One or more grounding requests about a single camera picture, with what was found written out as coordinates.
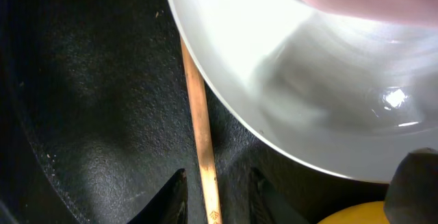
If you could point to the yellow bowl with food scraps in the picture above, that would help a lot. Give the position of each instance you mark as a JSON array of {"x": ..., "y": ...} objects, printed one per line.
[{"x": 365, "y": 213}]

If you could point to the grey plate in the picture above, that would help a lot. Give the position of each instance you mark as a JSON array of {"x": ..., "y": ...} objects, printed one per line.
[{"x": 347, "y": 96}]

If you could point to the round black tray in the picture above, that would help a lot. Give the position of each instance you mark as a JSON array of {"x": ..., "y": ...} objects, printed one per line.
[{"x": 95, "y": 116}]

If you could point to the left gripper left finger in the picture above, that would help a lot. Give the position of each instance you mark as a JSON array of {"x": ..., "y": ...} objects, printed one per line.
[{"x": 169, "y": 205}]

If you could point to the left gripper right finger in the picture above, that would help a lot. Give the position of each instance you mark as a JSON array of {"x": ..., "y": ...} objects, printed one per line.
[{"x": 412, "y": 194}]

